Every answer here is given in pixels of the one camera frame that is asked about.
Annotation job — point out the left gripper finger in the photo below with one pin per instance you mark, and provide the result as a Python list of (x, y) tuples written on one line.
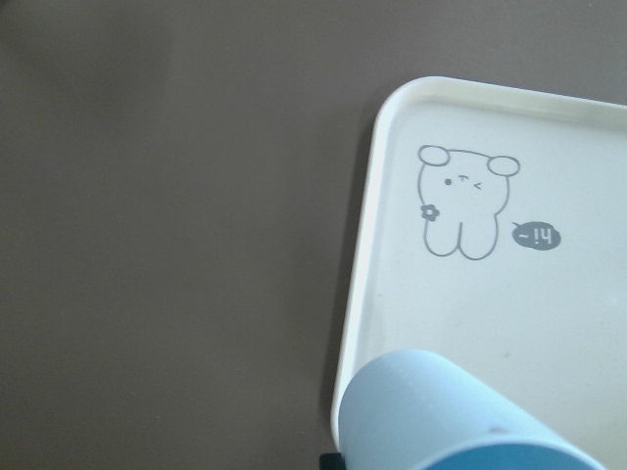
[(330, 461)]

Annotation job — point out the blue plastic cup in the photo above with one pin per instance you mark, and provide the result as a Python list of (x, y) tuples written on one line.
[(417, 410)]

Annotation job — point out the cream rabbit tray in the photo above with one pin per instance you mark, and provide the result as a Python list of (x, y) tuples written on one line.
[(541, 319)]

